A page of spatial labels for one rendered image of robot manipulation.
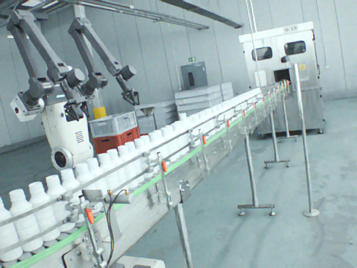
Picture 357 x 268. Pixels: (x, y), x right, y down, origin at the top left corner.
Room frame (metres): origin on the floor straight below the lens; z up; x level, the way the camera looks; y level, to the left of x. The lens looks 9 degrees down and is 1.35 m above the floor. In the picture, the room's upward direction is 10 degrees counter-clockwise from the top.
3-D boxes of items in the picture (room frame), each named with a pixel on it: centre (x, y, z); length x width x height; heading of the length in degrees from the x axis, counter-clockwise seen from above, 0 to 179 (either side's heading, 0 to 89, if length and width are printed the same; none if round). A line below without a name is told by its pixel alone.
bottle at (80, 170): (0.97, 0.34, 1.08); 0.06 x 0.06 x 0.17
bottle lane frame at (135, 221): (2.83, -0.58, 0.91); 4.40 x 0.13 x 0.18; 154
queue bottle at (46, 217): (0.81, 0.42, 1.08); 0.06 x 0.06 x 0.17
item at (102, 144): (4.28, 0.89, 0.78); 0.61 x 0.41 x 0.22; 160
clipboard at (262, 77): (6.05, -1.69, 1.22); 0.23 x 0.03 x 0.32; 64
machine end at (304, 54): (6.55, -2.41, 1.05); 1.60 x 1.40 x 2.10; 154
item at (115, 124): (4.27, 0.89, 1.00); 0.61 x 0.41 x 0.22; 161
